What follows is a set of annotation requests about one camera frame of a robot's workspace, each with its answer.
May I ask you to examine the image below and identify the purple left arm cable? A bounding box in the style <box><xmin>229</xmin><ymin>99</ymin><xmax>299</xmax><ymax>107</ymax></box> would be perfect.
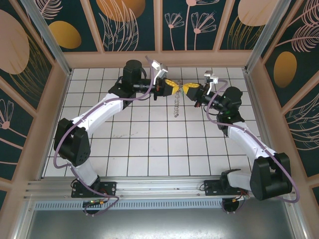
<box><xmin>53</xmin><ymin>55</ymin><xmax>160</xmax><ymax>217</ymax></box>

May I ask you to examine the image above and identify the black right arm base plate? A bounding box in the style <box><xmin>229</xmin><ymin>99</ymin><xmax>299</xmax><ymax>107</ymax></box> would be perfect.
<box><xmin>203</xmin><ymin>179</ymin><xmax>247</xmax><ymax>197</ymax></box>

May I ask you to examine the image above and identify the metal keyring chain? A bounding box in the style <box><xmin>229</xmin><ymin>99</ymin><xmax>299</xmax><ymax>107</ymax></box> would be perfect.
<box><xmin>172</xmin><ymin>79</ymin><xmax>187</xmax><ymax>118</ymax></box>

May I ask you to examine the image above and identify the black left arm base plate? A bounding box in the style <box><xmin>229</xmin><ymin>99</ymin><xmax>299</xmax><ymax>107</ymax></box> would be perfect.
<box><xmin>71</xmin><ymin>181</ymin><xmax>118</xmax><ymax>199</ymax></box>

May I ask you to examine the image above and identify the grey slotted cable duct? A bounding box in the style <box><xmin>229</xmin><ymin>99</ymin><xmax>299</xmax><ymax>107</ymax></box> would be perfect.
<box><xmin>33</xmin><ymin>200</ymin><xmax>225</xmax><ymax>210</ymax></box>

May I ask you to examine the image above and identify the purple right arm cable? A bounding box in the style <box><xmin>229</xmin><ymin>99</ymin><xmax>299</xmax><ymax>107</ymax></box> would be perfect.
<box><xmin>205</xmin><ymin>80</ymin><xmax>301</xmax><ymax>204</ymax></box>

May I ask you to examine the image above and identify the aluminium frame post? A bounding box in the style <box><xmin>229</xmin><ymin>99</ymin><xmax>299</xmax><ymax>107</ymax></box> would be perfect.
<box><xmin>244</xmin><ymin>0</ymin><xmax>292</xmax><ymax>74</ymax></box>
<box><xmin>19</xmin><ymin>0</ymin><xmax>73</xmax><ymax>77</ymax></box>

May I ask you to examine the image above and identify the grey metal sheet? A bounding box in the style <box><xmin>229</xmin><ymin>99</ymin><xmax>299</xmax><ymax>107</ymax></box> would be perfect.
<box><xmin>14</xmin><ymin>199</ymin><xmax>307</xmax><ymax>239</ymax></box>

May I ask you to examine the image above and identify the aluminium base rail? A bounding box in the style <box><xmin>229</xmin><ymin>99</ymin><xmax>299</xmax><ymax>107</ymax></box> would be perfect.
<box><xmin>23</xmin><ymin>175</ymin><xmax>299</xmax><ymax>201</ymax></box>

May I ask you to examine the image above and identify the aluminium side rail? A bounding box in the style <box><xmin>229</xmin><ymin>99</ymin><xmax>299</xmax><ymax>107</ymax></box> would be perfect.
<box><xmin>243</xmin><ymin>71</ymin><xmax>286</xmax><ymax>180</ymax></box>

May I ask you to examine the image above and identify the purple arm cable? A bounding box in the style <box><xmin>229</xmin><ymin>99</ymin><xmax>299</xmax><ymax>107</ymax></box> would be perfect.
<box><xmin>205</xmin><ymin>80</ymin><xmax>301</xmax><ymax>204</ymax></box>
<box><xmin>53</xmin><ymin>55</ymin><xmax>160</xmax><ymax>217</ymax></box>

